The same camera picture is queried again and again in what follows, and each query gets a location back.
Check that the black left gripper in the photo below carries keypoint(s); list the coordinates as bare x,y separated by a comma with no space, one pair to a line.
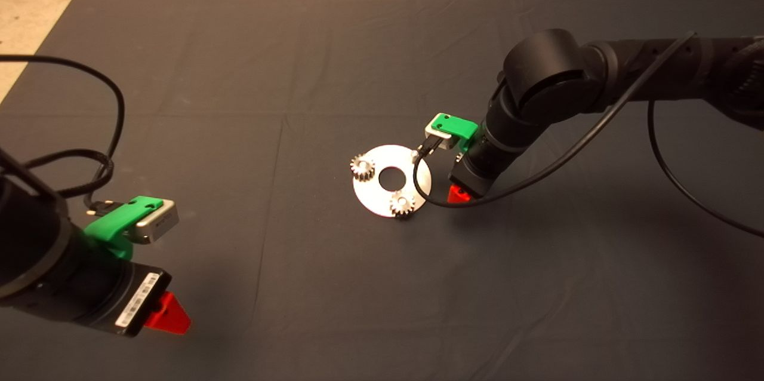
125,309

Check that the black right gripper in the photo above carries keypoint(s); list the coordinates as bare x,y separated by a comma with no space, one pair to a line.
474,178

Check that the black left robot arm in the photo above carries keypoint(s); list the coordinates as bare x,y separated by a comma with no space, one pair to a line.
30,249

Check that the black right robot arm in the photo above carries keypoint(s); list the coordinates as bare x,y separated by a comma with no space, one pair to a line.
537,64

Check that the round metal carrier plate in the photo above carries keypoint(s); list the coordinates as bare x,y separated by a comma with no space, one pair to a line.
373,196

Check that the dark grey table cloth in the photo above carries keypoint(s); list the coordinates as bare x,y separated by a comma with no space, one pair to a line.
334,40

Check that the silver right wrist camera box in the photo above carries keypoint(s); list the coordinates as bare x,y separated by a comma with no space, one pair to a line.
436,133

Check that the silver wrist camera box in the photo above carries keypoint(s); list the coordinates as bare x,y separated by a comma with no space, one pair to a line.
436,133
161,223

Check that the green right camera mount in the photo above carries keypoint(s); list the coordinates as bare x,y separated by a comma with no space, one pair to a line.
456,126

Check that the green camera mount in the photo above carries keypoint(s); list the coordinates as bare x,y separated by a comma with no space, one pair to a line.
113,226
456,126

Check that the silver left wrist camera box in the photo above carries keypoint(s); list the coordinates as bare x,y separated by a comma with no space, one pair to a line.
161,223

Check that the green left camera mount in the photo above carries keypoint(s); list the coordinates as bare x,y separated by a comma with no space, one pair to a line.
113,226

